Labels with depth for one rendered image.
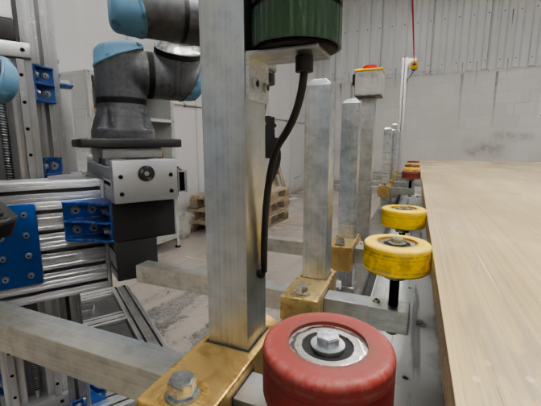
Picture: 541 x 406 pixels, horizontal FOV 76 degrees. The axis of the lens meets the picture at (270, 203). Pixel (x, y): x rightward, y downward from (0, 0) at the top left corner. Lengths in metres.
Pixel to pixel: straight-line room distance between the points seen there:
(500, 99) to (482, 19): 1.55
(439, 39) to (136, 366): 8.24
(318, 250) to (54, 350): 0.33
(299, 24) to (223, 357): 0.23
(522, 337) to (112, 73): 0.88
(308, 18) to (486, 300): 0.26
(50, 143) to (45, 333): 0.77
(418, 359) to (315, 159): 0.46
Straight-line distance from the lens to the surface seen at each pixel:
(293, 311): 0.47
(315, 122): 0.48
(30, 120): 0.99
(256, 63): 0.26
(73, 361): 0.36
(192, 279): 0.57
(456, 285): 0.36
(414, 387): 0.70
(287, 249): 0.75
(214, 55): 0.26
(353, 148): 0.72
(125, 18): 0.60
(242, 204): 0.25
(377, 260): 0.43
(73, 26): 3.51
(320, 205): 0.49
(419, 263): 0.43
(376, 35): 8.54
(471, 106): 8.14
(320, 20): 0.23
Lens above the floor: 1.03
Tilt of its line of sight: 10 degrees down
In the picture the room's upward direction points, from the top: straight up
